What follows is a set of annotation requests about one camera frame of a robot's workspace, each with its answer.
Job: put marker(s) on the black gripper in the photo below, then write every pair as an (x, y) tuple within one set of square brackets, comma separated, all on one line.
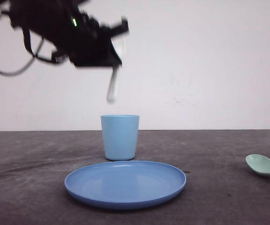
[(74, 34)]

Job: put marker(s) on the white plastic fork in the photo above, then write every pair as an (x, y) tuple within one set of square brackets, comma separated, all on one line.
[(119, 45)]

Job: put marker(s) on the light blue plastic cup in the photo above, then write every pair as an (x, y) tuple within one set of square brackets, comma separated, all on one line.
[(120, 134)]

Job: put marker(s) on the mint green plastic spoon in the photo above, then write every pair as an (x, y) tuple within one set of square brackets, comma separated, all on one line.
[(260, 164)]

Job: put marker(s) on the blue plastic plate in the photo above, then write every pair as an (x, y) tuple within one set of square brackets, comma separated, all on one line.
[(125, 185)]

